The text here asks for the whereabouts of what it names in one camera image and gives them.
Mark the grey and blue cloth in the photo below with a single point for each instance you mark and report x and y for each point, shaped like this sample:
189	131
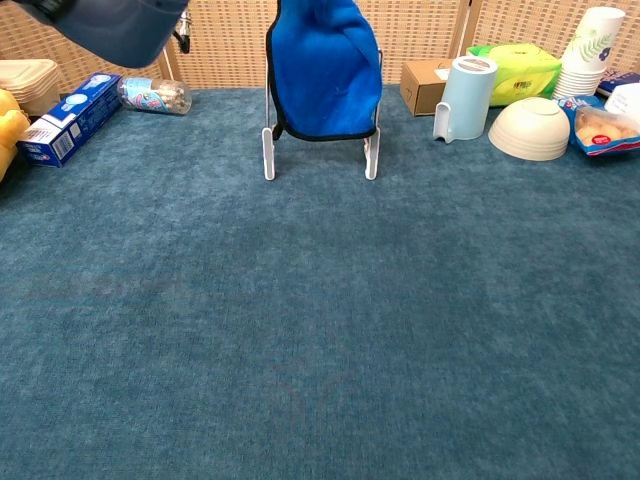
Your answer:
325	75

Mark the metal wire stand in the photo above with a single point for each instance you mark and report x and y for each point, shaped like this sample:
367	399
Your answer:
269	155

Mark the teal carpet table cover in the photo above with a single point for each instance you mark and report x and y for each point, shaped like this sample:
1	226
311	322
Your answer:
300	300

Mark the brown cardboard box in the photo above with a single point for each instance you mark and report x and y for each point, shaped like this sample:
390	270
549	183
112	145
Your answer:
420	87

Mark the light blue cylindrical mug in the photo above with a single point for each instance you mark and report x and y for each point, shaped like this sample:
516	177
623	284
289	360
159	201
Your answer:
467	100

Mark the wicker folding screen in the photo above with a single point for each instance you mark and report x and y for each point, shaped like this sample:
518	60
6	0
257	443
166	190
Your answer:
225	50

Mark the clear plastic snack bottle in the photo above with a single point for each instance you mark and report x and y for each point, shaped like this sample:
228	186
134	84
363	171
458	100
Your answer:
155	95

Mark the beige upturned bowl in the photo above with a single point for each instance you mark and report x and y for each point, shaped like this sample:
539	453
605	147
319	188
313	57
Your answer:
530	130

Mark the green tissue pack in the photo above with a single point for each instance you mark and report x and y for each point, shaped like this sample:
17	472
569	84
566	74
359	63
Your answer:
520	75

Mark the blue toothpaste box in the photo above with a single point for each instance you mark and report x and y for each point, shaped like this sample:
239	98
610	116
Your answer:
65	120

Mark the blue cookie snack bag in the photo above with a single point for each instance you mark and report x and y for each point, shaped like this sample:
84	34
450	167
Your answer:
600	132

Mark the white paper cup stack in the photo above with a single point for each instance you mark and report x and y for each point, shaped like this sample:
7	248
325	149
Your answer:
585	55

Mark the beige lunch box container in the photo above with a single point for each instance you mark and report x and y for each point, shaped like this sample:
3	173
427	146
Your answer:
30	80

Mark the yellow plush toy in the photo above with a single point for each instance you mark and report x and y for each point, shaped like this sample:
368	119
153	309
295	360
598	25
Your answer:
7	130

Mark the white stapler box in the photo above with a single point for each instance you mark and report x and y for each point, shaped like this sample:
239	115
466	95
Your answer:
625	100

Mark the red blue noodle package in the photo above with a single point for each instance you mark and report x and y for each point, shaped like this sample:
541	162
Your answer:
622	79

